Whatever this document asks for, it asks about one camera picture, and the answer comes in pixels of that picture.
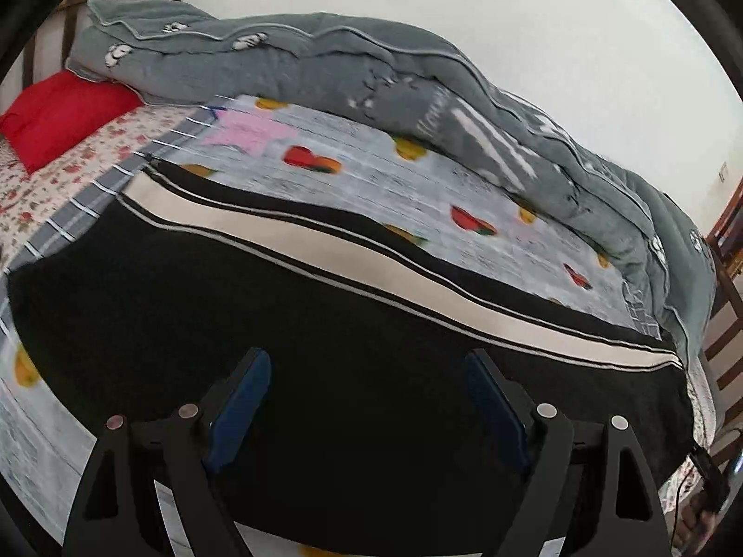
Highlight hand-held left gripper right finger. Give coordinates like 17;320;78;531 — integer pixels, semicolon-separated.
464;348;677;557

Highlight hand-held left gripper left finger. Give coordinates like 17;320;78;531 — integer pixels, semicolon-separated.
61;347;273;557

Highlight black pants with cream stripe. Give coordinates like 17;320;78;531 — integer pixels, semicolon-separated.
7;159;694;557

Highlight fruit print grey blanket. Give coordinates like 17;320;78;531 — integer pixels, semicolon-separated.
0;93;680;557

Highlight wooden footboard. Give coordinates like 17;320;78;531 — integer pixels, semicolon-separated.
699;177;743;465

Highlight floral bed sheet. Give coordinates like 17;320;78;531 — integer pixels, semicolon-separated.
0;105;175;271

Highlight red pillow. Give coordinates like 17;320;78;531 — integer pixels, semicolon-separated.
0;71;143;174

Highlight grey quilt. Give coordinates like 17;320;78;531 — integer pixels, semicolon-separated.
65;0;717;361

